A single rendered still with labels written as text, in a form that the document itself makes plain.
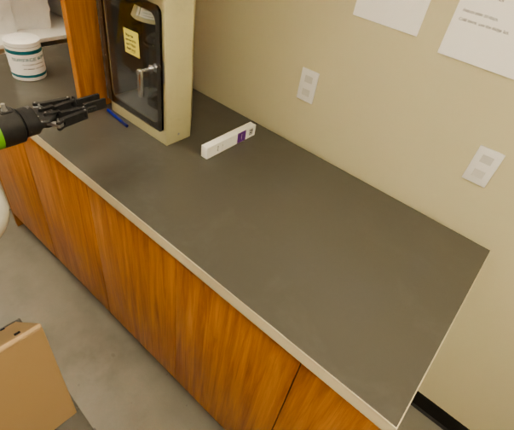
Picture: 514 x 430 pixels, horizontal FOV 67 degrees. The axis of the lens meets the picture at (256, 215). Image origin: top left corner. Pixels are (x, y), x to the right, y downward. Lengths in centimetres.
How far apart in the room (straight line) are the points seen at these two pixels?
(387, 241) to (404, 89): 47
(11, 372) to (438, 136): 119
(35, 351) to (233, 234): 63
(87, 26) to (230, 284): 102
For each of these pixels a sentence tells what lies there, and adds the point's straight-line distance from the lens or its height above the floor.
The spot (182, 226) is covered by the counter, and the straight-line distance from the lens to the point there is 111.
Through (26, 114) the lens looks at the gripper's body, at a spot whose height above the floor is 117.
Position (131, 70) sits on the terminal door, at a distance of 144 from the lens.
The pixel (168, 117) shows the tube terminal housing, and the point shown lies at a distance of 138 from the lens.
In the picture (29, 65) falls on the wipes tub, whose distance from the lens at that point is 189.
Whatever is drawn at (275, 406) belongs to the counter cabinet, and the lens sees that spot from 125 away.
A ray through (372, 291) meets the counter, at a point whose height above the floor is 94.
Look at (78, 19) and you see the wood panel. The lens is 155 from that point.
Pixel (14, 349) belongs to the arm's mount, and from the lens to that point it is 62.
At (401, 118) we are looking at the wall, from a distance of 135.
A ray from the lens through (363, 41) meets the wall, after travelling 135.
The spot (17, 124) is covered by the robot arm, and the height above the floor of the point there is 117.
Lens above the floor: 171
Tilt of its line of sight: 41 degrees down
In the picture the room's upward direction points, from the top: 11 degrees clockwise
